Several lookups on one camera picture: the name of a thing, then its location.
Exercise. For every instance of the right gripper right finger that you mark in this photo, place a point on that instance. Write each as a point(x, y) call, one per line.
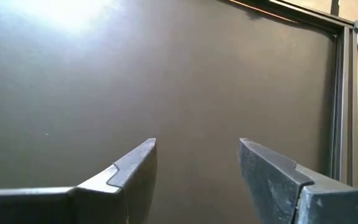
point(278, 193)

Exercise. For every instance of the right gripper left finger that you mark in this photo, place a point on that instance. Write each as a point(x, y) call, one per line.
point(113, 196)

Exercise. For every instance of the black table mat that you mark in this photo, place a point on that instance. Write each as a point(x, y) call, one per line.
point(166, 77)

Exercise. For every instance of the black aluminium table frame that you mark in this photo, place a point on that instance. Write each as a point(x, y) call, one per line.
point(345, 93)

